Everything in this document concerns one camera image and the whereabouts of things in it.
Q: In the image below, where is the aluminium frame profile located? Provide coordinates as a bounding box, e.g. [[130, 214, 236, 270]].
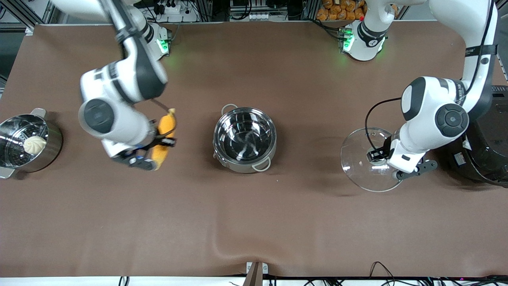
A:
[[0, 0, 55, 33]]

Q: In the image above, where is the yellow corn cob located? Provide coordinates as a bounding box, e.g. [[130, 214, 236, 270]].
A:
[[152, 108, 177, 171]]

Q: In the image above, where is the long white power strip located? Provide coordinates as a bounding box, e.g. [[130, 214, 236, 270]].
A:
[[231, 12, 275, 21]]

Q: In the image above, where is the white power strip with plugs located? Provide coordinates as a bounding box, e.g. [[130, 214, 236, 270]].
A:
[[153, 0, 188, 15]]

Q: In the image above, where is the white steamed bun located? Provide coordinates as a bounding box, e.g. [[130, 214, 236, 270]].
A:
[[23, 136, 47, 155]]

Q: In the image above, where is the round glass pot lid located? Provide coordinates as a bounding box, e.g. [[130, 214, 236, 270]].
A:
[[340, 127, 404, 193]]

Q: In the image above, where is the brown table cover mat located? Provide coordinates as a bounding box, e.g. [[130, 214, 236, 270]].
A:
[[0, 20, 508, 278]]

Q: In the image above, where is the black rice cooker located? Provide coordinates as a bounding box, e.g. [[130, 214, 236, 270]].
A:
[[448, 85, 508, 187]]

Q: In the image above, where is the stainless steel steamer pot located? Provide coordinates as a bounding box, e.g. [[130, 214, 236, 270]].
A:
[[0, 108, 63, 179]]

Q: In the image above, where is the perforated steel steamer basket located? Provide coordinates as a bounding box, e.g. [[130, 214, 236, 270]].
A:
[[0, 119, 50, 167]]

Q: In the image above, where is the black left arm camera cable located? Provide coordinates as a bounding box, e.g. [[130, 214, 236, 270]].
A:
[[364, 97, 402, 151]]

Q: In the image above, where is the black looped floor cable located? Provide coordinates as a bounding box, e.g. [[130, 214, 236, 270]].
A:
[[368, 261, 399, 280]]

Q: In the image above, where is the grey metal table clamp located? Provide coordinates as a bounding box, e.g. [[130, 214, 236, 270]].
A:
[[245, 261, 269, 286]]

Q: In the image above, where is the bag of orange bread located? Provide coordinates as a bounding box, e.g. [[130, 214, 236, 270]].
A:
[[316, 0, 368, 21]]

